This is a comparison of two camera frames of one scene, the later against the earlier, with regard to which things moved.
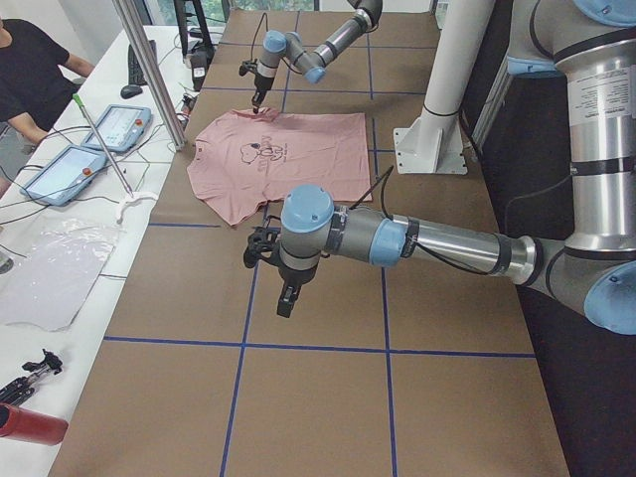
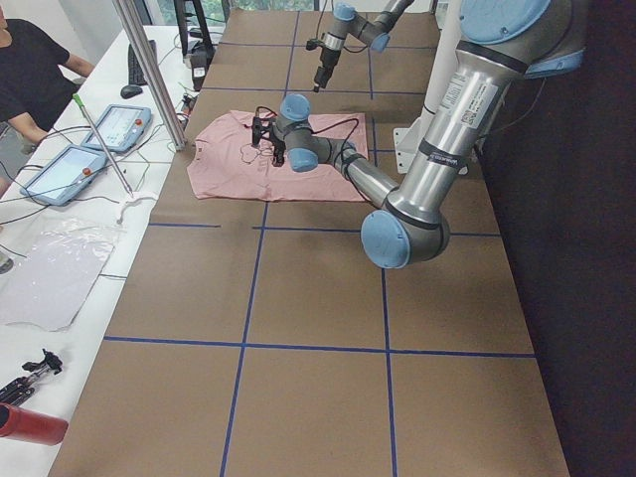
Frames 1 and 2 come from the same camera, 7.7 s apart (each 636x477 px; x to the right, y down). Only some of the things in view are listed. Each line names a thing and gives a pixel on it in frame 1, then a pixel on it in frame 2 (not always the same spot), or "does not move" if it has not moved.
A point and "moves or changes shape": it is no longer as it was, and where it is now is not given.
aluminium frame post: x=151 y=74 does not move
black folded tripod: x=20 y=390 does not move
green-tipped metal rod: x=82 y=107 does not move
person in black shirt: x=38 y=78 does not move
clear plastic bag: x=49 y=286 does not move
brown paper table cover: x=378 y=373 does not move
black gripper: x=262 y=242 to x=261 y=127
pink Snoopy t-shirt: x=248 y=160 moves or changes shape
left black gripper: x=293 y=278 to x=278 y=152
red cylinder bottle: x=21 y=423 does not move
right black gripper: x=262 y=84 to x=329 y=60
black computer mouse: x=129 y=91 does not move
